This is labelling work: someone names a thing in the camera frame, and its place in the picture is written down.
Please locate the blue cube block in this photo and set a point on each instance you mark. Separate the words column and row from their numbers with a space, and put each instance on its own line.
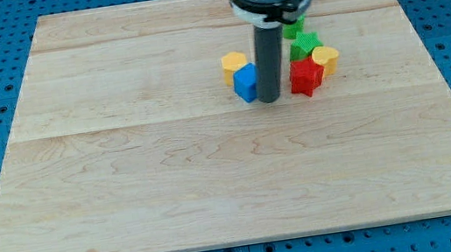
column 245, row 82

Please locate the green cube block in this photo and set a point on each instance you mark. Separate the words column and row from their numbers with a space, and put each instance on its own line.
column 290, row 31

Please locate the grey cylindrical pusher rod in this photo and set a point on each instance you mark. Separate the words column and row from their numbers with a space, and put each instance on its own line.
column 268, row 53

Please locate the red star block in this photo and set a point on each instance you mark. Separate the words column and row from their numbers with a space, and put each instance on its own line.
column 305, row 76

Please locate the wooden board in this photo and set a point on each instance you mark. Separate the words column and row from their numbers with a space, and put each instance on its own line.
column 125, row 137

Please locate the green star block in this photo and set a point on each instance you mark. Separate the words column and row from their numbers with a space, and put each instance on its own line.
column 303, row 45

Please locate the yellow heart block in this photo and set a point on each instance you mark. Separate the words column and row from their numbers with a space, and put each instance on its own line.
column 327, row 57

